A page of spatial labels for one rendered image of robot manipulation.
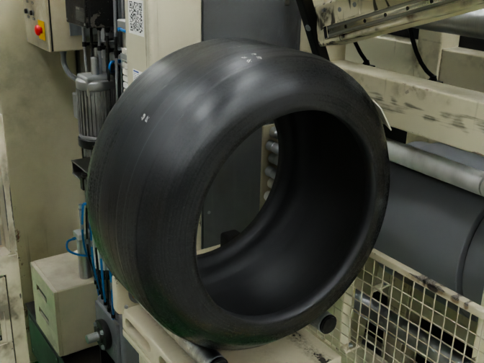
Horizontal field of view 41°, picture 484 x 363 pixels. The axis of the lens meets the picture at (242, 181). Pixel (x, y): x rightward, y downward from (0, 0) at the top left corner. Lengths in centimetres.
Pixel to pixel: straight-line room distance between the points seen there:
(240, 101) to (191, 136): 10
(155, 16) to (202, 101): 38
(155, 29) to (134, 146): 37
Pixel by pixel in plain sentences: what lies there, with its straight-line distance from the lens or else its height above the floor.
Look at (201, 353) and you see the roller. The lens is 131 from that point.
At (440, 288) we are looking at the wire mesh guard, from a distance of 143.
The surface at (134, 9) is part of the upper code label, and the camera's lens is 145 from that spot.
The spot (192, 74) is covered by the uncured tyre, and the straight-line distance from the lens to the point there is 113.
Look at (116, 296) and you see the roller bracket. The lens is 153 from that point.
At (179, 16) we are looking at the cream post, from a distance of 143.
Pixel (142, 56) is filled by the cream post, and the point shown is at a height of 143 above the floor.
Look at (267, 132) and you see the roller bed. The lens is 177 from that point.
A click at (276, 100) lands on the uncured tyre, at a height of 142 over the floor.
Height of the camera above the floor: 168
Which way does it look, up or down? 21 degrees down
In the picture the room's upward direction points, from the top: 1 degrees clockwise
